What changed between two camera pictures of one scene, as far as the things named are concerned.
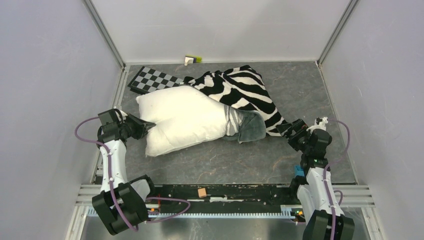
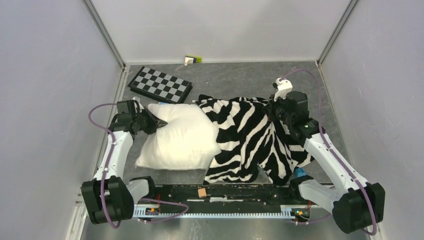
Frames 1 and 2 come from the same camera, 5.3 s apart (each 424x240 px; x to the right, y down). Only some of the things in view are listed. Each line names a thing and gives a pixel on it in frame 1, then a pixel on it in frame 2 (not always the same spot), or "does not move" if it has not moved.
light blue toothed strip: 289,211 does not move
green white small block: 189,59 does not move
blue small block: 299,171 does not move
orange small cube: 202,192 does not move
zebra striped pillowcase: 250,111 to 251,143
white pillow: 183,116 to 188,141
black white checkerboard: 148,80 does not move
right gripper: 299,126 to 270,107
